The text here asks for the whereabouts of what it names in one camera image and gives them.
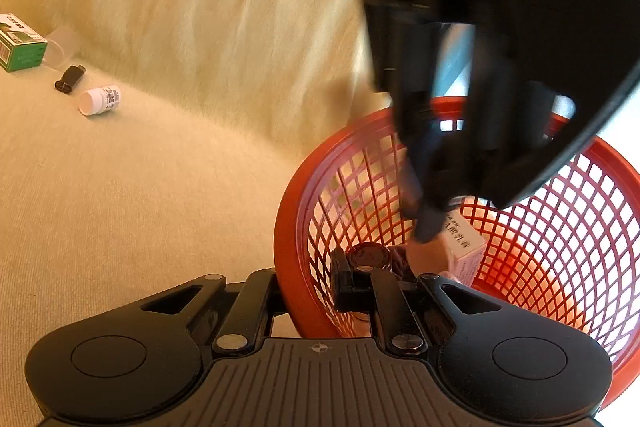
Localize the sofa with yellow cover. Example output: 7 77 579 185
0 0 401 427

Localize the light blue sheer curtain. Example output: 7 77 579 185
435 24 476 130

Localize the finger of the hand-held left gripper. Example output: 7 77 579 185
430 27 640 210
392 94 447 243

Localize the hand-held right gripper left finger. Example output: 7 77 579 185
141 268 292 356

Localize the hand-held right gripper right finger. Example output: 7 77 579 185
331 248 502 355

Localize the small white bottle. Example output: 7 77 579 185
78 84 123 116

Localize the dark red bottle cap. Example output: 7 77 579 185
347 243 391 273

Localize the green box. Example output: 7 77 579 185
0 13 48 74

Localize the clear plastic cup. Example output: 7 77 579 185
42 26 82 68

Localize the long white box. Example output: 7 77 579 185
440 207 487 285

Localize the red mesh basket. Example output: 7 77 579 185
273 96 640 410

